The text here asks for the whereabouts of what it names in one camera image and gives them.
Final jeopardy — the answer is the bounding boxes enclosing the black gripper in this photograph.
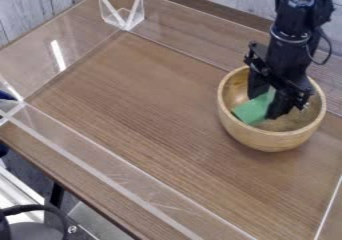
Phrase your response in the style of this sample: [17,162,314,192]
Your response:
[245,28,315,120]

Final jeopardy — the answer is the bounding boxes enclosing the green rectangular block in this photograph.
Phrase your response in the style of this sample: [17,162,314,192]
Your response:
[231,91,274,125]

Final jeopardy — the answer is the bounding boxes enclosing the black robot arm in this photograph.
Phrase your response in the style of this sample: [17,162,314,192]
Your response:
[245,0,334,119]

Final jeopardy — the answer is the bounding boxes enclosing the light wooden bowl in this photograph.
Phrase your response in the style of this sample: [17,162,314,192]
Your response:
[216,66,327,152]

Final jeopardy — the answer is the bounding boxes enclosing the black table leg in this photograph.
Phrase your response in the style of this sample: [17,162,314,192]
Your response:
[49,183,64,208]

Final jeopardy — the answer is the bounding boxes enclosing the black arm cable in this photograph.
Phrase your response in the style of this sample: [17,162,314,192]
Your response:
[306,28,334,66]

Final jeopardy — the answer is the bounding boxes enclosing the clear acrylic corner bracket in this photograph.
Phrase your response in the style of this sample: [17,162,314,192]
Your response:
[98,0,146,31]

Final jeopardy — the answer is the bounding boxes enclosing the clear acrylic barrier wall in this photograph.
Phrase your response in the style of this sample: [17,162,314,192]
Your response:
[0,0,342,240]

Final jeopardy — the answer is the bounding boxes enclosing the black cable loop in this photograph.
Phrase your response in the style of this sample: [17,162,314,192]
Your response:
[0,203,71,240]

